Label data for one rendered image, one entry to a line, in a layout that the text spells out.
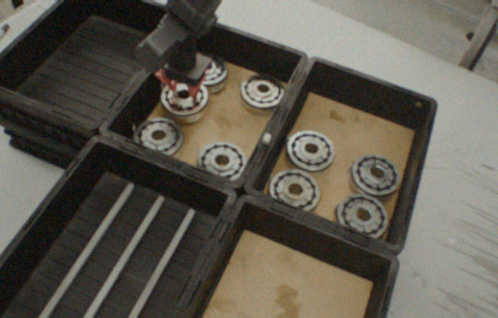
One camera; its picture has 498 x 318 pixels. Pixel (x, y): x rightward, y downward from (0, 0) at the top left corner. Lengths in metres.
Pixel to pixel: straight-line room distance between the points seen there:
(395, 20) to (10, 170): 2.25
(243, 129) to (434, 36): 1.98
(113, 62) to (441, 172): 0.86
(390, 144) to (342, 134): 0.11
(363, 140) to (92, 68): 0.66
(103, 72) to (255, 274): 0.61
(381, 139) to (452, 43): 1.83
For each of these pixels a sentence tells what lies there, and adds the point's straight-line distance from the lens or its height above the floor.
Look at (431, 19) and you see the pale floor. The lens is 3.00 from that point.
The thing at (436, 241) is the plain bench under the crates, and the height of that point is 0.70.
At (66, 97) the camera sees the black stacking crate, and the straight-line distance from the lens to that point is 1.16.
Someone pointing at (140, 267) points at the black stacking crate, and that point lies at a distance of 0.90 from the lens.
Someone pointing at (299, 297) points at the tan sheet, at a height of 0.83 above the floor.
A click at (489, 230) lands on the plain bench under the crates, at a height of 0.70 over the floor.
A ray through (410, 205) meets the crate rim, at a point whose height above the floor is 0.93.
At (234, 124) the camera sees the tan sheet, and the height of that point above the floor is 0.83.
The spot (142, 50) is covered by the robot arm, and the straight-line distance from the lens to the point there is 0.86.
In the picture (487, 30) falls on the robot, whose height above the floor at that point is 0.74.
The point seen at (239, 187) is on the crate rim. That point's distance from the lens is 0.85.
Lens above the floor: 1.65
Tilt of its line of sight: 55 degrees down
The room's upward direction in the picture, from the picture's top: 9 degrees clockwise
